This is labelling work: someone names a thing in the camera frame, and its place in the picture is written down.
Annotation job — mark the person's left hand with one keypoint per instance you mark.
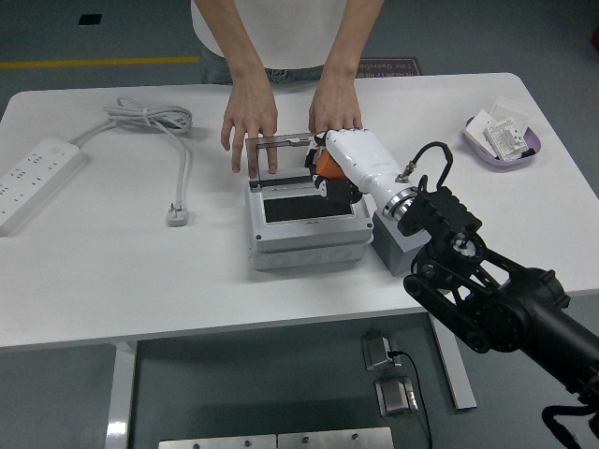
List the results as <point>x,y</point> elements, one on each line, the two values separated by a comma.
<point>334,107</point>

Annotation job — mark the person's right hand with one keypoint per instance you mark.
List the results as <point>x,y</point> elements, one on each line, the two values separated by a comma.
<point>250,117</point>

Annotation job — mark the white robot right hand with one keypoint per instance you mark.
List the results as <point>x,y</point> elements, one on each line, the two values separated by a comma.
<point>365,154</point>

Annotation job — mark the orange cylindrical battery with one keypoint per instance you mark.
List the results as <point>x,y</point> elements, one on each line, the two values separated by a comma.
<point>329,164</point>

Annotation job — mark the grey enclosure box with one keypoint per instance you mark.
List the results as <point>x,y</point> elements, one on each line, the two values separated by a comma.
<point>309,236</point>

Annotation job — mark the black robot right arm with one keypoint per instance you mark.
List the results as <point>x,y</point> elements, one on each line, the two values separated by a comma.
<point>515,304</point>

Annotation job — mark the person's left forearm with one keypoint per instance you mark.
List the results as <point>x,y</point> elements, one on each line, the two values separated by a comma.
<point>351,42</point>

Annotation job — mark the person's right forearm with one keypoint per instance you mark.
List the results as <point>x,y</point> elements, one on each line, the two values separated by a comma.
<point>238,47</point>

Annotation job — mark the metal floor box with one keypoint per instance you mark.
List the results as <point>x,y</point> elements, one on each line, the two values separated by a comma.
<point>376,353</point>
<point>393,397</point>

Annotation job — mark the dark floor sign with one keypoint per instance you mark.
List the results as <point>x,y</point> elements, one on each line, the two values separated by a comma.
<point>393,68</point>

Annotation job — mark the grey cube holder block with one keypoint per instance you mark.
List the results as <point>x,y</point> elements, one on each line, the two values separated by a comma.
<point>388,243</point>

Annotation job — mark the person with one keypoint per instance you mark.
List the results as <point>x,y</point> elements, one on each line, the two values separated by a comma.
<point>281,28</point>

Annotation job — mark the white flat panel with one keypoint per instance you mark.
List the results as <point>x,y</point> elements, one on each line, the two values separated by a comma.
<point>478,128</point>

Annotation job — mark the white socket module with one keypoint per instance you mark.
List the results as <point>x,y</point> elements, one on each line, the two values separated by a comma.
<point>505,138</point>

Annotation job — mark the clear plastic packet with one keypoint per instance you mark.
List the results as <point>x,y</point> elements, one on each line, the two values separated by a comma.
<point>512,111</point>

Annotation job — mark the small black part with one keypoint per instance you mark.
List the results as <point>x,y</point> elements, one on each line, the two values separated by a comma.
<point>529,152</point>

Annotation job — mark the yellow floor tape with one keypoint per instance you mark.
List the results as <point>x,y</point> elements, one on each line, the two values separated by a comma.
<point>93,62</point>

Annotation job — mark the purple plastic tray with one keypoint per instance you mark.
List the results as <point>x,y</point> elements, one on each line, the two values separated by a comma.
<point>533,139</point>

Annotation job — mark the black floor square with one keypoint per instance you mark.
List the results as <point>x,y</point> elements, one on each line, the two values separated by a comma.
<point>90,19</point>

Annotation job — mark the white power strip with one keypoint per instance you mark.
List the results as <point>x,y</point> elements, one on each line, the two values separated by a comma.
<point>33,178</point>

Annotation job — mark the white table leg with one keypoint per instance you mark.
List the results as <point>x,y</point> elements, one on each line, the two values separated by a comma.
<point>119,397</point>
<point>454,369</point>

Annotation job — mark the metal base plate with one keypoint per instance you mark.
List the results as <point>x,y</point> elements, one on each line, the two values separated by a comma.
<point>215,442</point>

